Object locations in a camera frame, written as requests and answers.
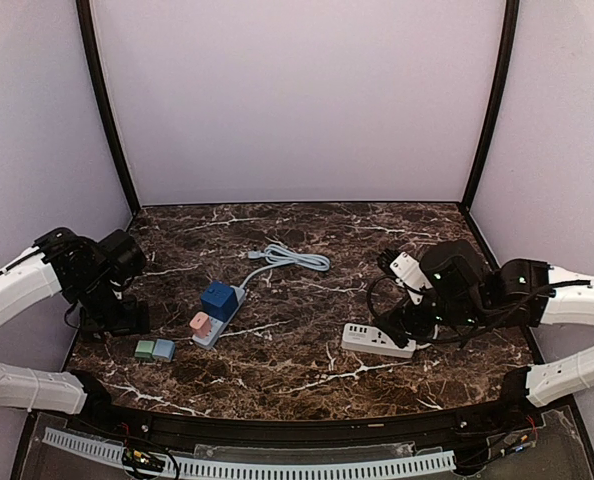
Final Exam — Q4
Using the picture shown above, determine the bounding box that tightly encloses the green plug adapter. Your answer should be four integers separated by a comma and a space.
134, 340, 155, 362

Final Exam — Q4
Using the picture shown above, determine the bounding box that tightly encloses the light blue plug adapter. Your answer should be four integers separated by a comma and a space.
152, 339, 176, 362

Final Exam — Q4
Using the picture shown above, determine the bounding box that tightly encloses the pink plug adapter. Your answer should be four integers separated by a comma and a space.
189, 312, 212, 339

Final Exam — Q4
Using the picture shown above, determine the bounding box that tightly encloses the blue cube socket adapter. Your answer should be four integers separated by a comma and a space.
200, 281, 238, 322

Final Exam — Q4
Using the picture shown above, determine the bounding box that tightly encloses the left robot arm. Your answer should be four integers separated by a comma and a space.
0, 228, 150, 416

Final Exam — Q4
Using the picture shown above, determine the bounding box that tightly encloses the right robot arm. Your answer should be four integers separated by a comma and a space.
371, 240, 594, 407

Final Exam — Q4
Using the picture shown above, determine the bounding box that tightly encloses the white power strip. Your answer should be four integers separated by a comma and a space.
341, 323, 417, 359

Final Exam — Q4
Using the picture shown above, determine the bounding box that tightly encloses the light blue power strip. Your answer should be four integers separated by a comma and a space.
192, 285, 246, 349

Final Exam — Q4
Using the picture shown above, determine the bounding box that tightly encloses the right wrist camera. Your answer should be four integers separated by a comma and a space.
377, 249, 431, 305

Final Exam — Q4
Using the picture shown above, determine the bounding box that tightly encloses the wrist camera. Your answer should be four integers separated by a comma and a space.
377, 249, 431, 305
99, 229, 147, 285

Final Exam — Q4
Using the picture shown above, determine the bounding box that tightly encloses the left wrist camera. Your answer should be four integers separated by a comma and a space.
99, 229, 147, 285

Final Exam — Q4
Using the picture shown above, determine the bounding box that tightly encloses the black front rail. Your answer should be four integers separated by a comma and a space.
67, 402, 532, 450

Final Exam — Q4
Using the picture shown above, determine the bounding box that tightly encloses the grey slotted cable duct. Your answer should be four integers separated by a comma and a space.
42, 428, 456, 479

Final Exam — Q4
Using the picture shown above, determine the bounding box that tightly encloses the light blue power cable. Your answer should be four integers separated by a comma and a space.
238, 243, 331, 291

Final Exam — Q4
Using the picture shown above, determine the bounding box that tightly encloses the left black frame post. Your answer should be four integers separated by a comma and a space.
75, 0, 141, 217

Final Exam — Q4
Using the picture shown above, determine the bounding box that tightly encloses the black frame post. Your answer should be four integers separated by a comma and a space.
75, 0, 141, 217
460, 0, 520, 216

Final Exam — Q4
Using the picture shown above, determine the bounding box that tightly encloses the right black frame post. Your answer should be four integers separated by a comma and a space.
460, 0, 520, 216

